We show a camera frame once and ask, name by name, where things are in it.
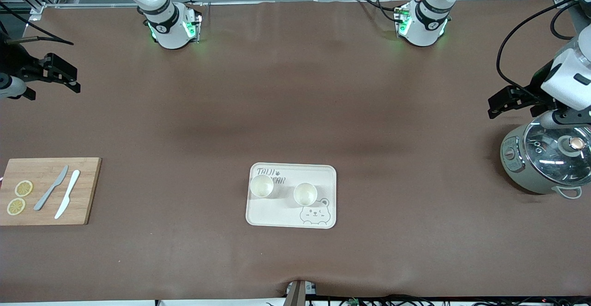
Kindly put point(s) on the glass pot lid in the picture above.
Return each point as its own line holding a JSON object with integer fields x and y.
{"x": 554, "y": 158}

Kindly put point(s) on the yellow lemon slice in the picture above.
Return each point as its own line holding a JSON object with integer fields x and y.
{"x": 23, "y": 188}
{"x": 16, "y": 206}

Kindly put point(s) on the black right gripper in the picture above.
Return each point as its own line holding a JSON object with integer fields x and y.
{"x": 15, "y": 63}

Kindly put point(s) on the cream tray with bear print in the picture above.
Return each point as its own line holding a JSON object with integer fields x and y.
{"x": 277, "y": 213}

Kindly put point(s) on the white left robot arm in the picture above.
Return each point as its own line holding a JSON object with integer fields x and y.
{"x": 422, "y": 31}

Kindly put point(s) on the white plastic knife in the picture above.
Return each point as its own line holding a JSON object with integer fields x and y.
{"x": 68, "y": 193}

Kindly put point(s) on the white plastic cup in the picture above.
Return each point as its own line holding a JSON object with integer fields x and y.
{"x": 262, "y": 186}
{"x": 305, "y": 194}

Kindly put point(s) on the grey plastic knife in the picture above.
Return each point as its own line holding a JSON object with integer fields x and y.
{"x": 50, "y": 189}

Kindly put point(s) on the grey electric cooking pot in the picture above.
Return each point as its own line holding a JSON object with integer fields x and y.
{"x": 521, "y": 179}

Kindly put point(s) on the bamboo cutting board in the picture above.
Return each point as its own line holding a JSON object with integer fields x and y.
{"x": 87, "y": 190}

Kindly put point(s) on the metal table edge bracket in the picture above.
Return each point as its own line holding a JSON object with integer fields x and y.
{"x": 298, "y": 294}

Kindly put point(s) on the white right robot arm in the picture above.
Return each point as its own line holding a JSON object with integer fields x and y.
{"x": 171, "y": 33}

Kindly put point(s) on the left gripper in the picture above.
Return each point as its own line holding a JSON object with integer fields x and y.
{"x": 538, "y": 88}

